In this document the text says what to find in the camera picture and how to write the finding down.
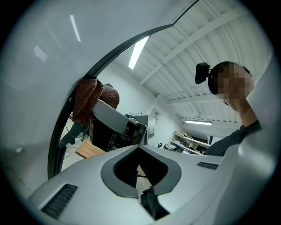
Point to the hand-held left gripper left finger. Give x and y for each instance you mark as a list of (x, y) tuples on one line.
[(87, 197)]

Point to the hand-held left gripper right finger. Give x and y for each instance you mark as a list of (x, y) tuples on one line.
[(202, 193)]

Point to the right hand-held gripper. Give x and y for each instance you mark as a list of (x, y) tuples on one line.
[(140, 120)]

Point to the brown wiping cloth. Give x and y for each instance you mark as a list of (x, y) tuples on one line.
[(87, 99)]

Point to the large whiteboard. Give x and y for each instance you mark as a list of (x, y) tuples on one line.
[(44, 88)]

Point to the white storage shelf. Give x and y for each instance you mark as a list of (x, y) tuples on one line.
[(186, 142)]

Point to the person's black clothing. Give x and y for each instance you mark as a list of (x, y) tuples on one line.
[(230, 142)]

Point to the ceiling light bar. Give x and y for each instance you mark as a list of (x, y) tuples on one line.
[(138, 52), (197, 122)]

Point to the person's head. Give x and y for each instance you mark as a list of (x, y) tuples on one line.
[(230, 83)]

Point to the gray wall notice panel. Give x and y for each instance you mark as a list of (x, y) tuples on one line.
[(156, 114)]

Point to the black head-mounted camera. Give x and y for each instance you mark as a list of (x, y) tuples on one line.
[(202, 73)]

